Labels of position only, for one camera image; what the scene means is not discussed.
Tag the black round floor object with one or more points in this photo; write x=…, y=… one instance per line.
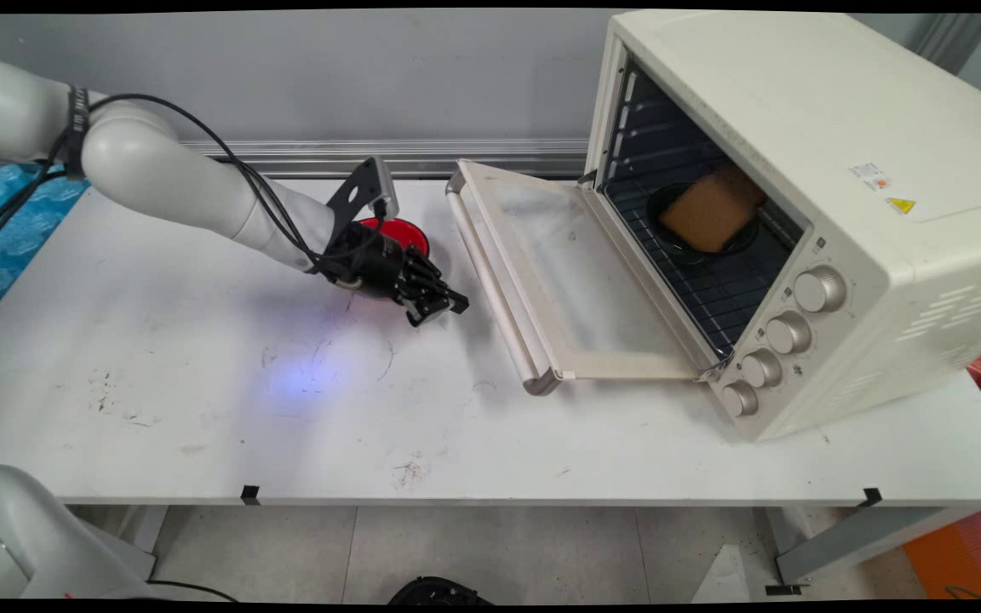
x=438, y=591

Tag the black tape clip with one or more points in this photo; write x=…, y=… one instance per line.
x=872, y=496
x=249, y=495

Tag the black round pan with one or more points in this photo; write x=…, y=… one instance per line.
x=665, y=243

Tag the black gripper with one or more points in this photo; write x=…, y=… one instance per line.
x=369, y=258

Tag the largest silver oven knob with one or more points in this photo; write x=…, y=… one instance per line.
x=819, y=289

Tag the grey table leg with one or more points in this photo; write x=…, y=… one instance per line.
x=857, y=536

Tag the white label sticker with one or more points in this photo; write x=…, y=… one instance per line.
x=869, y=175

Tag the cream toaster oven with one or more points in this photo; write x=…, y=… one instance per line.
x=840, y=128

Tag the aluminium rail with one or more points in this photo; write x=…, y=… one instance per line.
x=422, y=158

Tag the yellow warning sticker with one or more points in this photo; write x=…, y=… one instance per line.
x=900, y=205

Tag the cream glass oven door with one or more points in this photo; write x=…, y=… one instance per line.
x=559, y=281

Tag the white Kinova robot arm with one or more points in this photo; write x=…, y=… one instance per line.
x=158, y=170

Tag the red bowl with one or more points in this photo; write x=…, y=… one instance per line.
x=405, y=234

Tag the orange floor box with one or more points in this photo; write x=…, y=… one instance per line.
x=963, y=558

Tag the brown bread slice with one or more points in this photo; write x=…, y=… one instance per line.
x=712, y=211

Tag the blue bubble wrap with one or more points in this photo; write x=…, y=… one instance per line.
x=22, y=230

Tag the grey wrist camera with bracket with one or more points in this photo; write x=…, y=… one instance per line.
x=371, y=189

